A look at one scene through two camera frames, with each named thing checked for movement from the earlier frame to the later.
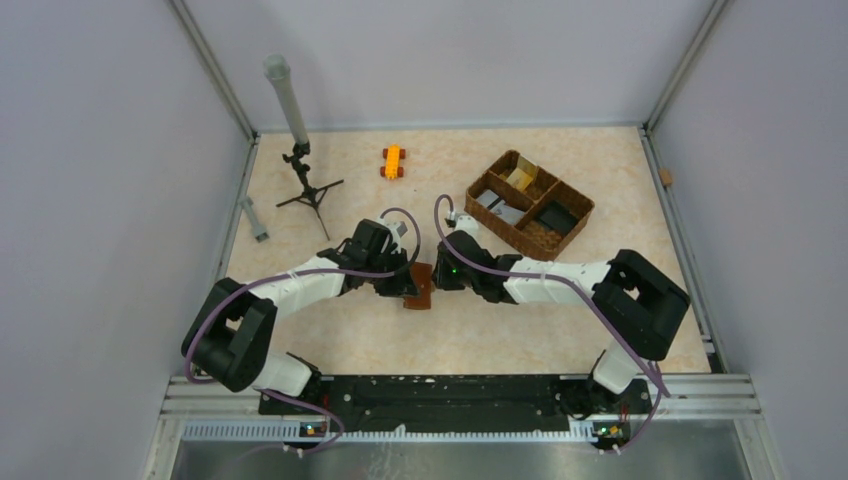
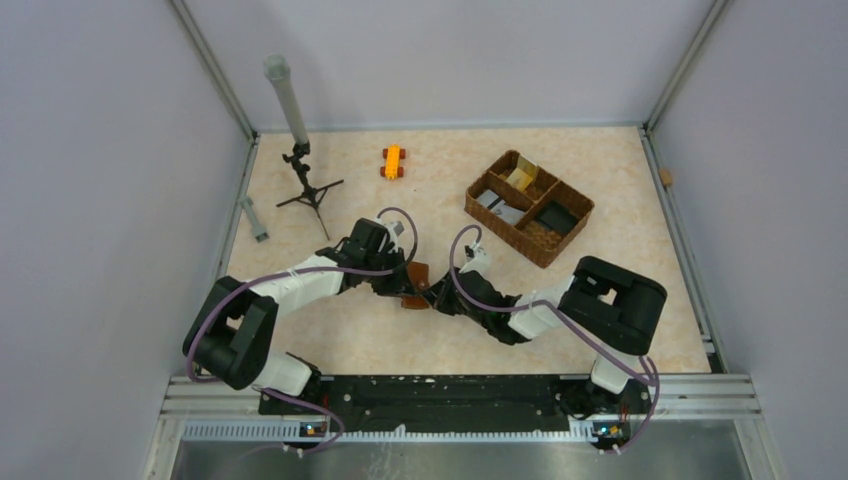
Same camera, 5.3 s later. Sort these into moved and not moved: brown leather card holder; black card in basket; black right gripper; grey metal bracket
Moved: black right gripper
Not moved: black card in basket; brown leather card holder; grey metal bracket
